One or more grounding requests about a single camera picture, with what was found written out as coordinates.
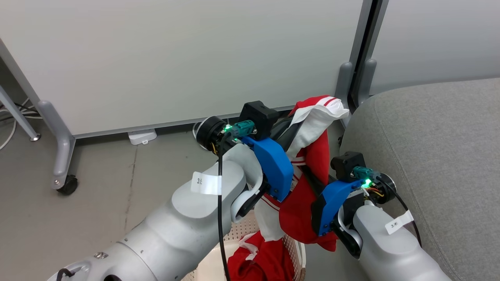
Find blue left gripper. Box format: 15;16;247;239
242;117;304;203

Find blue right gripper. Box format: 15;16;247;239
302;164;364;237

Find red and white shirt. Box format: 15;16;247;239
254;95;350;252

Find red shorts with white trim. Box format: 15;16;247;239
227;231;296;281

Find cream perforated laundry basket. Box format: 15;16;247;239
182;211;307;281

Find grey fabric sofa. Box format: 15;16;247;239
338;77;500;281

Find wide white partition panel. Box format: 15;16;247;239
0;0;368;139

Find white power adapter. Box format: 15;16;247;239
128;129;158;146

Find narrow white partition panel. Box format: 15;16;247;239
369;0;500;95

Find grey partition leg with caster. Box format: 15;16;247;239
37;100;79;196

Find grey metal table leg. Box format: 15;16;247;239
0;84;42;142

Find grey partition foot post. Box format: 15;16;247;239
335;61;354;129
357;59;378;107

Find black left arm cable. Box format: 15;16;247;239
217;120;256;281

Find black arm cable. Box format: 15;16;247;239
352;166;423;247
217;120;256;281

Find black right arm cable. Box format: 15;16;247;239
352;166;423;247

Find tangled white floor cables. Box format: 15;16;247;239
0;98;42;151

